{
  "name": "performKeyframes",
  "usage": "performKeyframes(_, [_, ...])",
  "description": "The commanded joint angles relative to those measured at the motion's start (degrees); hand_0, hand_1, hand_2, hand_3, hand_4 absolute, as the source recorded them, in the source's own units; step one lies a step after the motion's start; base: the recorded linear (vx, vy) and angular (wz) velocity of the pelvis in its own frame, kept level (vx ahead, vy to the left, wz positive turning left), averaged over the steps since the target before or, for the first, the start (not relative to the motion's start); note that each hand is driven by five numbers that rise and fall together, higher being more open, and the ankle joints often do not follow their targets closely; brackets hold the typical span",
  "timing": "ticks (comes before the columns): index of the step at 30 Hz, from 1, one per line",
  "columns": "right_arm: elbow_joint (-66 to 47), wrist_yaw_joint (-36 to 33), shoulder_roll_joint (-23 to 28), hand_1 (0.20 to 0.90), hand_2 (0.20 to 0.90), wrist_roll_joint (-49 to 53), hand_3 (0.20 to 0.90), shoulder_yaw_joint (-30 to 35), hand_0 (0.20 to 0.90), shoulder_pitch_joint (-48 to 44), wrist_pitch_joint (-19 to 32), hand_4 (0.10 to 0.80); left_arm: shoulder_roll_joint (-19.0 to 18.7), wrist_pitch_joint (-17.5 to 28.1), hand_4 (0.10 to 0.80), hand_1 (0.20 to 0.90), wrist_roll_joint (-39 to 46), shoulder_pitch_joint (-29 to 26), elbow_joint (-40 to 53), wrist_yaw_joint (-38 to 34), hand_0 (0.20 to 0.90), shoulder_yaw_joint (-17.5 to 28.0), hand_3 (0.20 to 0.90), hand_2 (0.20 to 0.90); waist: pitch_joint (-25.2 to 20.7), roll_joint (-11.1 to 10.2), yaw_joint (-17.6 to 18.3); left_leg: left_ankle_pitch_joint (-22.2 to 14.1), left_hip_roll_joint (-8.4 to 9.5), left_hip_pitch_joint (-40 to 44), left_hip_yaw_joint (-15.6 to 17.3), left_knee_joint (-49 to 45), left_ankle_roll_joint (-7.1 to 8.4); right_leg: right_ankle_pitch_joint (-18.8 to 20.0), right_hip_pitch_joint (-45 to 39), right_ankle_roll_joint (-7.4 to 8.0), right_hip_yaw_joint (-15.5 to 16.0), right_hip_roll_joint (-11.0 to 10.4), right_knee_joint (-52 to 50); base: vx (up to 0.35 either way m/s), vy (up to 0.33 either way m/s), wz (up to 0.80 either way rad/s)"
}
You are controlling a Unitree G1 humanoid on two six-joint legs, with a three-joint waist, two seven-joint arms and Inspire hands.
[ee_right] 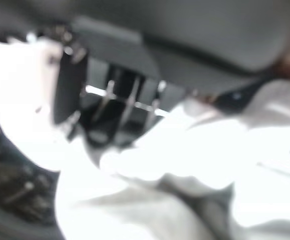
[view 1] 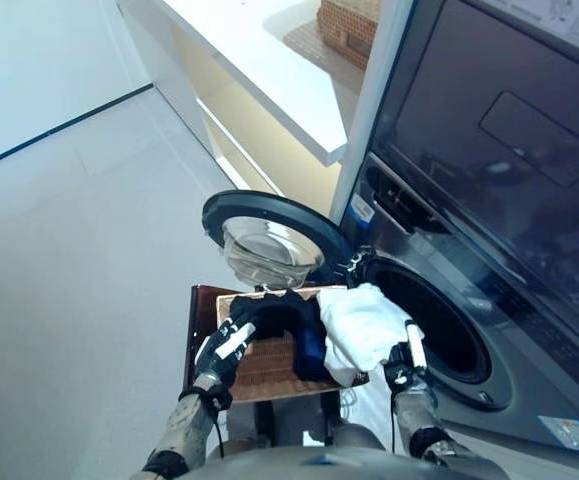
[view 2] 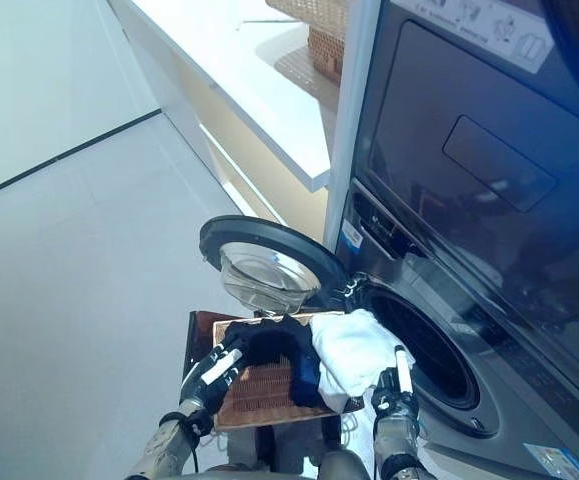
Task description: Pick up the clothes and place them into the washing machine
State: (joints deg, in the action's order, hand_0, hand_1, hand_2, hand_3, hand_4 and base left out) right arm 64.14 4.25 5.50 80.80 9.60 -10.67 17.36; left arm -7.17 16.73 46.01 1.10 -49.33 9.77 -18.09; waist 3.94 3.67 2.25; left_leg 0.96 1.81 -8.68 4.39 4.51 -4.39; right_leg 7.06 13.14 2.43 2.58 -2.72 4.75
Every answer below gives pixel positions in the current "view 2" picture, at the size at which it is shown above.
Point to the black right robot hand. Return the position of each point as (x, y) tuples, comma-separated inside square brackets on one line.
[(394, 395)]

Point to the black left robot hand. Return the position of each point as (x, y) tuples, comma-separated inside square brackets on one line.
[(204, 382)]

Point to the white garment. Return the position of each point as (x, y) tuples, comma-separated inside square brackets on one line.
[(354, 350)]

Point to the black garment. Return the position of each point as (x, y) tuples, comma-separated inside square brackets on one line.
[(269, 345)]

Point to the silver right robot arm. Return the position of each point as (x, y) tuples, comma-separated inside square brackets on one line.
[(399, 440)]

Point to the round glass washing machine door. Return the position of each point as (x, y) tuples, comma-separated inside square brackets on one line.
[(279, 240)]

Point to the front-load washing machine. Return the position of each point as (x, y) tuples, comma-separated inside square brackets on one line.
[(469, 125)]

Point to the glossy dark brown side table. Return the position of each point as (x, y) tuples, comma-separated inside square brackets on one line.
[(199, 335)]

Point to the brown wicker laundry basket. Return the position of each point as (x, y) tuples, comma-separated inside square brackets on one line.
[(264, 395)]

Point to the dark blue garment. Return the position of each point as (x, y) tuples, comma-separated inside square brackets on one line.
[(309, 382)]

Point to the small blue label sticker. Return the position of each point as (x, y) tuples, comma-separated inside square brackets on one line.
[(353, 235)]

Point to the large blue energy label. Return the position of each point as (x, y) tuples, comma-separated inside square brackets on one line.
[(556, 462)]

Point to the tall white side panel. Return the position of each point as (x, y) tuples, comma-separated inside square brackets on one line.
[(356, 125)]

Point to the white counter cabinet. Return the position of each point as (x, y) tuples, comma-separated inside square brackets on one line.
[(249, 85)]

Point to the white instruction sticker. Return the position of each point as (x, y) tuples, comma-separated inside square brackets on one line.
[(499, 30)]

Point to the pale wicker tray basket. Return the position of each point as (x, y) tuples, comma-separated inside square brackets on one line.
[(319, 12)]

